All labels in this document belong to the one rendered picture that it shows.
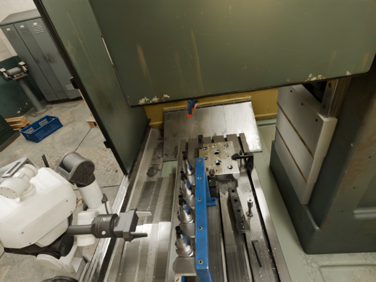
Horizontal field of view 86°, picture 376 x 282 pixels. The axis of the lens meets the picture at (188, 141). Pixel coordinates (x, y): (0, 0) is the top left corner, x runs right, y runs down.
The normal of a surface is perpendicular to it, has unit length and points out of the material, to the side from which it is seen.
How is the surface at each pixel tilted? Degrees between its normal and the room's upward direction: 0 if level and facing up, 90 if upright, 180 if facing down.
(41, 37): 90
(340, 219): 90
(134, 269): 8
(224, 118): 24
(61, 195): 61
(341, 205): 90
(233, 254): 0
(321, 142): 90
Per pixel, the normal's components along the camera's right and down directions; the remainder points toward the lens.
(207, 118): -0.16, -0.46
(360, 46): -0.04, 0.62
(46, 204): 0.69, -0.25
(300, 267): -0.17, -0.78
